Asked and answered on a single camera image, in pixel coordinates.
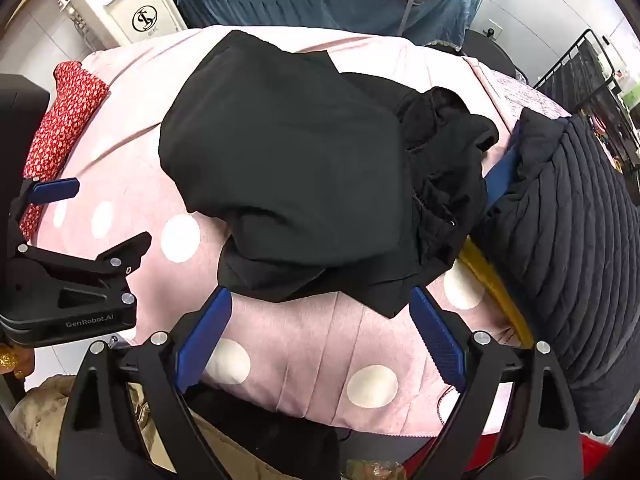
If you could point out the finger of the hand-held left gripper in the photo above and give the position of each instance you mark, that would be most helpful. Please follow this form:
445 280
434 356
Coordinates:
55 190
100 267

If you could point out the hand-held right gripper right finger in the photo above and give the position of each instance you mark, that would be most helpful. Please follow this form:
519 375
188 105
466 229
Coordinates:
437 340

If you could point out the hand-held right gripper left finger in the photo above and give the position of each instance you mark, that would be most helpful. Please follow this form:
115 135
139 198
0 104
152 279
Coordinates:
205 340

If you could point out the black garment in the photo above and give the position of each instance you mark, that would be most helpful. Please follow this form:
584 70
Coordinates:
280 160

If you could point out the red floral cloth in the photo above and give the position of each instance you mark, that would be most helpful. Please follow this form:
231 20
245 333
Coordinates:
65 115

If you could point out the yellow cloth strip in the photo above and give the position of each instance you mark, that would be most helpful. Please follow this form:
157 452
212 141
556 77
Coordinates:
492 282

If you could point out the beige cloth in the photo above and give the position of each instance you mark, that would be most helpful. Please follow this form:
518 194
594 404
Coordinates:
40 410

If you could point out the pink polka dot blanket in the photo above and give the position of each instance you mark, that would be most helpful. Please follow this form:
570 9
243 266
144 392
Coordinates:
300 350

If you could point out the black quilted jacket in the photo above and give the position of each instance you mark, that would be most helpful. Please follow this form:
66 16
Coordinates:
570 260

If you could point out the cream bin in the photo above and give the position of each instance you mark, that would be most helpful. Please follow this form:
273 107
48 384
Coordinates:
125 5

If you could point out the pink printed pillow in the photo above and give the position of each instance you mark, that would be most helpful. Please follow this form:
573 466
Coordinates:
525 95

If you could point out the black round stool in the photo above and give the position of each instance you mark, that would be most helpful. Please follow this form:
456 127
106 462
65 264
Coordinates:
487 52

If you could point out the black metal rack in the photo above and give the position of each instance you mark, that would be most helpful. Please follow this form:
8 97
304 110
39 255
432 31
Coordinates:
585 80

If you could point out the blue fuzzy cloth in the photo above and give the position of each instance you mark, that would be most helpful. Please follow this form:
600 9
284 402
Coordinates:
310 10

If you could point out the wall socket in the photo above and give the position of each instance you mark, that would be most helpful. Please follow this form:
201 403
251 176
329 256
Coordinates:
495 28

